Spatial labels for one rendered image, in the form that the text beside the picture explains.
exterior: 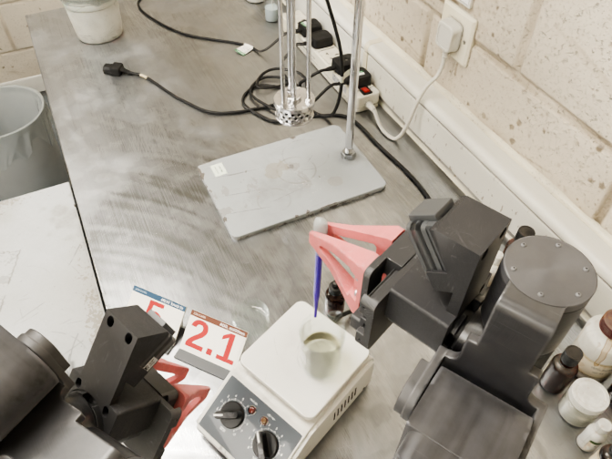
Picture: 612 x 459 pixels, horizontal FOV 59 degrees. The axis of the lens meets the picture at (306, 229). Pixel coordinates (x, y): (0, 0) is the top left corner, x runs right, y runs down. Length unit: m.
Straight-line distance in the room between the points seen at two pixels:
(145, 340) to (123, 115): 0.80
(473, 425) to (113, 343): 0.29
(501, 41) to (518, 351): 0.64
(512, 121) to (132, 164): 0.68
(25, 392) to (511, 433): 0.33
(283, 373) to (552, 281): 0.39
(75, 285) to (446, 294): 0.64
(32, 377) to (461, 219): 0.32
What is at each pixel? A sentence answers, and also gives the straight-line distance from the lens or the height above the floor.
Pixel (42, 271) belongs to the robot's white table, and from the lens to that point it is 0.96.
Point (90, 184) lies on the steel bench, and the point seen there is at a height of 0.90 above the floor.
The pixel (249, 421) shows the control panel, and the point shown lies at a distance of 0.69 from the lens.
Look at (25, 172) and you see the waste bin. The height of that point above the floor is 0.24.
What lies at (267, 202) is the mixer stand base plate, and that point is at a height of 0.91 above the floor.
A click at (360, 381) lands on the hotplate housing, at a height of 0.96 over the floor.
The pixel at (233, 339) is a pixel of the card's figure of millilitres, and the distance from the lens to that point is 0.77.
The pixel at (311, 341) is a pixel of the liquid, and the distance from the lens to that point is 0.66.
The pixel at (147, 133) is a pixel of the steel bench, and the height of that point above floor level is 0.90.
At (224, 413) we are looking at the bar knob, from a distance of 0.69.
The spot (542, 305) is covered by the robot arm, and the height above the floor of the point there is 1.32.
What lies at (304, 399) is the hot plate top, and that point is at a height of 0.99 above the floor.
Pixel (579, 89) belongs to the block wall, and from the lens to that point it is 0.84.
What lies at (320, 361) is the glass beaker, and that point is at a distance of 0.63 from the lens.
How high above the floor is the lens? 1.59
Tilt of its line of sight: 48 degrees down
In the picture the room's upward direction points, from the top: straight up
